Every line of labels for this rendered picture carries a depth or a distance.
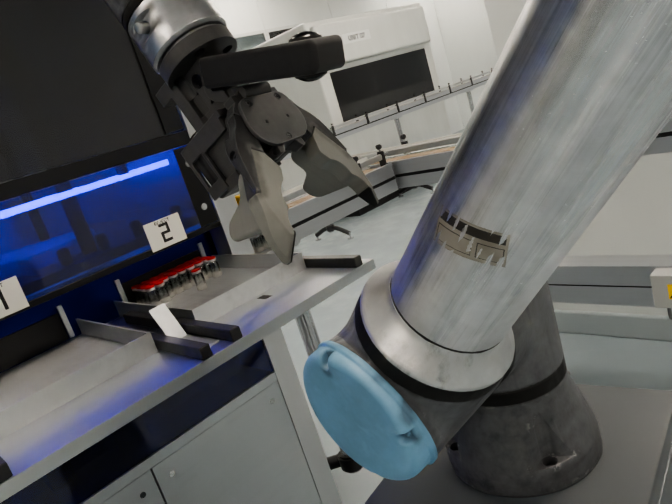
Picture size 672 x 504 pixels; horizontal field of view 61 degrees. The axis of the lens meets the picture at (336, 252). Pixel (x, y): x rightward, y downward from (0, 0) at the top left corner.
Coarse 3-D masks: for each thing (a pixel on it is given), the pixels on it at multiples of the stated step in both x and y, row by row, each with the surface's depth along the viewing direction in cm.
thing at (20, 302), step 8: (8, 280) 101; (16, 280) 102; (0, 288) 101; (8, 288) 101; (16, 288) 102; (8, 296) 101; (16, 296) 102; (24, 296) 103; (0, 304) 101; (8, 304) 101; (16, 304) 102; (24, 304) 103; (0, 312) 101; (8, 312) 101
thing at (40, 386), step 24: (96, 336) 111; (120, 336) 102; (144, 336) 91; (48, 360) 106; (72, 360) 102; (96, 360) 86; (120, 360) 89; (0, 384) 101; (24, 384) 97; (48, 384) 93; (72, 384) 84; (96, 384) 86; (0, 408) 89; (24, 408) 79; (48, 408) 82; (0, 432) 77
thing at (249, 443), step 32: (256, 384) 137; (224, 416) 131; (256, 416) 137; (288, 416) 143; (160, 448) 121; (192, 448) 125; (224, 448) 131; (256, 448) 137; (288, 448) 143; (128, 480) 116; (160, 480) 120; (192, 480) 125; (224, 480) 130; (256, 480) 136; (288, 480) 143
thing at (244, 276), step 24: (240, 264) 130; (264, 264) 124; (192, 288) 126; (216, 288) 120; (240, 288) 104; (264, 288) 107; (120, 312) 122; (144, 312) 112; (192, 312) 97; (216, 312) 100
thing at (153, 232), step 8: (168, 216) 122; (176, 216) 124; (152, 224) 120; (168, 224) 122; (176, 224) 124; (152, 232) 120; (160, 232) 121; (168, 232) 122; (176, 232) 123; (184, 232) 125; (152, 240) 120; (160, 240) 121; (176, 240) 123; (152, 248) 120; (160, 248) 121
